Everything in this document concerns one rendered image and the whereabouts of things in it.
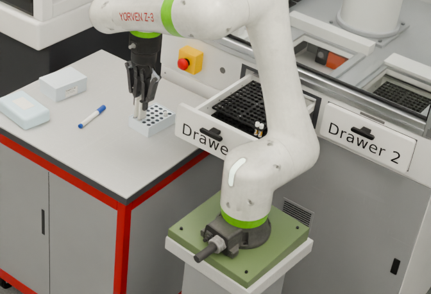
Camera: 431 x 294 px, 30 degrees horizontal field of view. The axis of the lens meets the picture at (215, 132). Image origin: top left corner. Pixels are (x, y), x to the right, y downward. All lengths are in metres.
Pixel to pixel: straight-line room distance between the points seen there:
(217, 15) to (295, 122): 0.37
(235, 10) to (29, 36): 1.13
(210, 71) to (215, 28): 0.84
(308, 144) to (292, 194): 0.66
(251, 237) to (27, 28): 1.18
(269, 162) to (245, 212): 0.14
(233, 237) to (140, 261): 0.55
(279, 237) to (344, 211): 0.54
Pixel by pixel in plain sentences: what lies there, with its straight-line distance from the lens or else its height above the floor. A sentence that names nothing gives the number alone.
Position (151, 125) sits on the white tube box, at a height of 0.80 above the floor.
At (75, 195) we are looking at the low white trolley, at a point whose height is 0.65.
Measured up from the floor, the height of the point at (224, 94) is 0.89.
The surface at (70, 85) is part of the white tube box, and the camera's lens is 2.61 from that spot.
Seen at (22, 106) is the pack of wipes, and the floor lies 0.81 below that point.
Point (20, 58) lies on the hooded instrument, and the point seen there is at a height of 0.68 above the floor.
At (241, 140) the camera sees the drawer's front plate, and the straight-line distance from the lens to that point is 2.22.
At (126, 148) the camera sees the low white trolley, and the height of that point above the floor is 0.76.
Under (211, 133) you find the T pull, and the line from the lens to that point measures 2.23.
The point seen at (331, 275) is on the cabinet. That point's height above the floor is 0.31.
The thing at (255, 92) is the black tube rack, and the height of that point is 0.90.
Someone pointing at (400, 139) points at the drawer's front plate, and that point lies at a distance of 2.36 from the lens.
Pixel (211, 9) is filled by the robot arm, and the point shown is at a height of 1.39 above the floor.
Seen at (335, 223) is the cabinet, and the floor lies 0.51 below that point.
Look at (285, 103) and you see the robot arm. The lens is 1.99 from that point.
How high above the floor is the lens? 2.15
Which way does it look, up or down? 34 degrees down
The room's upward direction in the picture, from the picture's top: 7 degrees clockwise
